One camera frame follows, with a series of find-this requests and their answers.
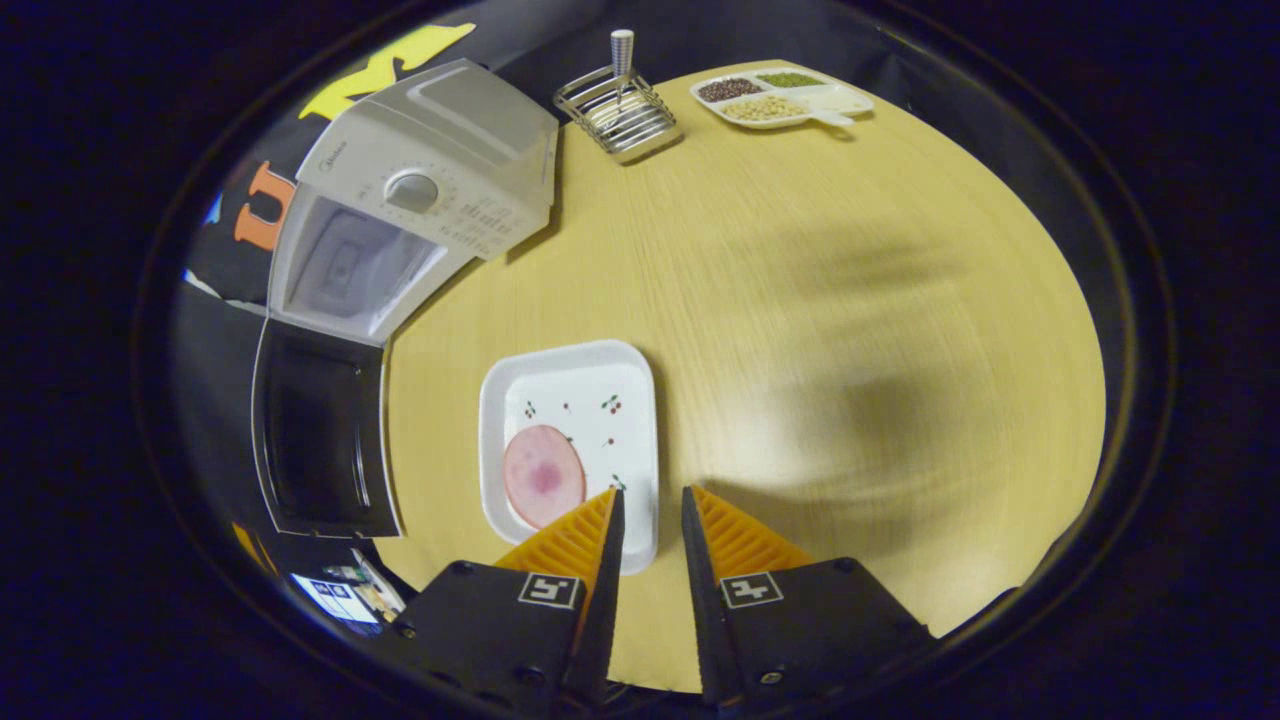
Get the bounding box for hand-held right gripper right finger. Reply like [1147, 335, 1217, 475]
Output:
[681, 485, 938, 711]

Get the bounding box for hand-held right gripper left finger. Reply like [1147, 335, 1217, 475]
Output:
[380, 488, 627, 716]

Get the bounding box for pink ham slice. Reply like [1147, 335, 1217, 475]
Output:
[502, 425, 588, 531]

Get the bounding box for white cherry print food tray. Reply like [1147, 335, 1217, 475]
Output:
[478, 340, 661, 576]

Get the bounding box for white microwave oven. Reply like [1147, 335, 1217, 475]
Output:
[250, 58, 561, 541]

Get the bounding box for white divided bean dish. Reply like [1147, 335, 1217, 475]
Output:
[690, 68, 876, 131]

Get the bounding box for metal wire rack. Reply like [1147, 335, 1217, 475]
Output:
[553, 30, 684, 166]

